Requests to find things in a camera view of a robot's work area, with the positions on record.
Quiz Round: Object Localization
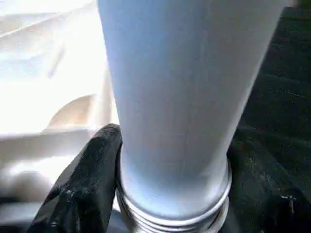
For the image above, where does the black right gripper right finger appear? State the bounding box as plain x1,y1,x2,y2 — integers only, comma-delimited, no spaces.
223,133,311,233

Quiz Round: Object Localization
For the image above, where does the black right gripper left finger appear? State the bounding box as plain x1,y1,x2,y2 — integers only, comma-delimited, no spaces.
27,124,123,233

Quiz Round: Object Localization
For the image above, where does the white plastic table top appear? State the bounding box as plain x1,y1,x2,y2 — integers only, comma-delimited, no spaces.
0,0,122,214

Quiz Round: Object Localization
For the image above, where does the white plastic table leg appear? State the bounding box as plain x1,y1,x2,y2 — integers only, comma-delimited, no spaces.
96,0,287,233

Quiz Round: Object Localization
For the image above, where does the black work mat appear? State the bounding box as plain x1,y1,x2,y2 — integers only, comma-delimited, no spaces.
0,6,311,233

